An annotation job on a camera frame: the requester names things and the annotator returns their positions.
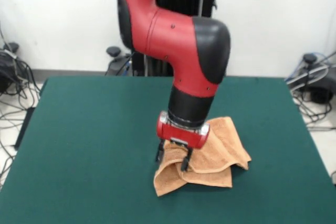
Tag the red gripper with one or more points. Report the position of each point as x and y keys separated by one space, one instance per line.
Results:
x=181 y=136

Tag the tan terry towel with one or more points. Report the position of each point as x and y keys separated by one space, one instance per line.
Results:
x=218 y=150

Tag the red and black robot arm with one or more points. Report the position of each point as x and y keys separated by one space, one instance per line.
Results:
x=170 y=37

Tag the dark green table cloth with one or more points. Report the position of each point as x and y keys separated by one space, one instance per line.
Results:
x=92 y=155

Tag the grey stand base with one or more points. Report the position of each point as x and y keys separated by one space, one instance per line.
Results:
x=319 y=91
x=5 y=77

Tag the black pedestal base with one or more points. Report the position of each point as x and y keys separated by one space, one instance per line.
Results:
x=115 y=66

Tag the black pedestal levelling knob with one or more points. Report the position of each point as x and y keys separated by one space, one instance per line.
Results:
x=113 y=51

